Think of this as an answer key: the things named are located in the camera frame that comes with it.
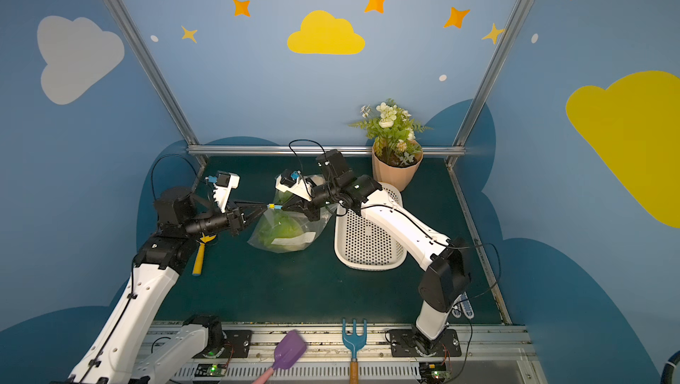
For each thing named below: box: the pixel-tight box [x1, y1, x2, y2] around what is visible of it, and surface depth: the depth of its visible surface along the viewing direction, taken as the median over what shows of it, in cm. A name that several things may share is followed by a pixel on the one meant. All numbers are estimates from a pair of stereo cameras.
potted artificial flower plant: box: [348, 98, 434, 192], surface depth 100 cm
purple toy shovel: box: [251, 329, 308, 384], surface depth 74 cm
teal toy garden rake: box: [341, 318, 368, 384], surface depth 75 cm
